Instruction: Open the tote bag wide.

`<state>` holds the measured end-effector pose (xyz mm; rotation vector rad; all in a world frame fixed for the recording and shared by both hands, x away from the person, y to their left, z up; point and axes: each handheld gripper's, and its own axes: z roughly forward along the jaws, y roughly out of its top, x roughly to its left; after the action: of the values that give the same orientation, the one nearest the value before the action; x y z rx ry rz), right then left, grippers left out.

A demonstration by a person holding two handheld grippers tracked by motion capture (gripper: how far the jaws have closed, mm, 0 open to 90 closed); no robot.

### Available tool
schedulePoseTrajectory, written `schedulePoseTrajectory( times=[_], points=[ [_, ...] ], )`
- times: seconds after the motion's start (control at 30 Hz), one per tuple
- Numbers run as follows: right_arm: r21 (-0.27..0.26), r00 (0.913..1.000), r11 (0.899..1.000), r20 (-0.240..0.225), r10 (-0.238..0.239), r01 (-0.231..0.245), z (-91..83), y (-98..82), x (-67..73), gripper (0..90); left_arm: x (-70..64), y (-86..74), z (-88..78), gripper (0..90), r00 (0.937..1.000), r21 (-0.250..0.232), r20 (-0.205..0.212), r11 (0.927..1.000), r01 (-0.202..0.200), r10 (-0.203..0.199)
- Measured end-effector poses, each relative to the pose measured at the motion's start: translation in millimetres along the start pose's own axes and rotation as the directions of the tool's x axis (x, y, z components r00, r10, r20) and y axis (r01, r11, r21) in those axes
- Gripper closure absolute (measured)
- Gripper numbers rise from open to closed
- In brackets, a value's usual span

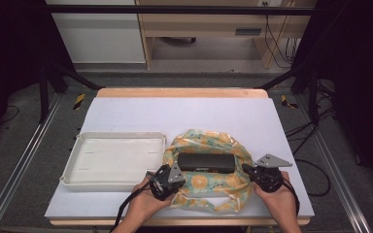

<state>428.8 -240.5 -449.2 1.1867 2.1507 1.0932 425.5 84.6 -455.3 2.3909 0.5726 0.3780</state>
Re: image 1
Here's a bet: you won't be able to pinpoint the wooden table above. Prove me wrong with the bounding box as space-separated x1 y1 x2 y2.
49 86 311 227

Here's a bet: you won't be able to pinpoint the left hand-held gripper black cable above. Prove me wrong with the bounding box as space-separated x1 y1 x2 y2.
109 179 153 233

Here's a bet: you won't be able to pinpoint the white plastic tray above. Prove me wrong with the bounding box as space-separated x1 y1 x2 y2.
59 130 168 192

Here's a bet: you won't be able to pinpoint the dark curtain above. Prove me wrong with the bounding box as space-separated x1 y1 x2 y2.
290 0 373 183
0 0 79 149

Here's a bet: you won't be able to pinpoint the black horizontal frame bar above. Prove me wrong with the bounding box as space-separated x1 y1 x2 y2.
45 4 317 17

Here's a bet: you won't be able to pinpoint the orange print fabric bag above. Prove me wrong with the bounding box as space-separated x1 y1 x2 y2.
162 128 256 215

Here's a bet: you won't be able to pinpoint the black floor cables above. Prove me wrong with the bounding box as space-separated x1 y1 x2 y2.
284 79 336 198

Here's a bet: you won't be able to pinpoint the black hanging desk cables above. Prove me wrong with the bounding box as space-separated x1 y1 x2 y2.
262 1 301 69

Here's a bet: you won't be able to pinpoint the thin black floor cable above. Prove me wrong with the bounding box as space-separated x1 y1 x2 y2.
0 104 20 124

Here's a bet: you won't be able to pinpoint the person's left hand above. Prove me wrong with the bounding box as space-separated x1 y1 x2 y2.
124 177 176 226

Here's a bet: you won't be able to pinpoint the right hand-held gripper black cable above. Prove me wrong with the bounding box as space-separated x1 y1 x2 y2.
282 177 301 217

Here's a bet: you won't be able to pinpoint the white cabinet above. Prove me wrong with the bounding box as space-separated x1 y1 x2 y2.
47 0 147 64

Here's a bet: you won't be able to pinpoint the black metal stand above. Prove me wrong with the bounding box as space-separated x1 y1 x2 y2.
38 60 107 124
254 63 322 126

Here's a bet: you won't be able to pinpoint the person's right hand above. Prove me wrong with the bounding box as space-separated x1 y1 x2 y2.
253 170 301 224

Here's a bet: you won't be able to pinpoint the hand-held gripper black cable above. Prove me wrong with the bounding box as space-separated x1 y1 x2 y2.
109 179 153 233
282 177 301 217

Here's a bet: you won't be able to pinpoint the grey desk label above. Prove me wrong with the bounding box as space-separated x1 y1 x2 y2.
234 27 262 37

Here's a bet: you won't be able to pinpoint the white table mat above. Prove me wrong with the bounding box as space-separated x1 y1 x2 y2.
44 96 316 218

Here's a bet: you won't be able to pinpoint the light wooden desk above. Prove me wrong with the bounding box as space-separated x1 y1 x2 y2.
135 0 317 70

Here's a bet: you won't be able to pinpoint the aluminium floor rail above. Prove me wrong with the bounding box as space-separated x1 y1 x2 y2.
0 93 63 233
295 94 372 233

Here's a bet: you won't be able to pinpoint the black glasses case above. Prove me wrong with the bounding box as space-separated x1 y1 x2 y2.
177 152 237 174

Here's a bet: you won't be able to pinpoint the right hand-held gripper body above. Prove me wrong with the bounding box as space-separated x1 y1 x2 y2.
251 153 293 194

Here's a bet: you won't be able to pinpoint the yellow black tape piece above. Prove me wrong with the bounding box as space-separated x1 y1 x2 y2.
279 94 299 110
73 92 86 111

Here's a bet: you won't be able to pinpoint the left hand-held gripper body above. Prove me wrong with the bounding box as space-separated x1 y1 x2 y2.
148 160 187 201

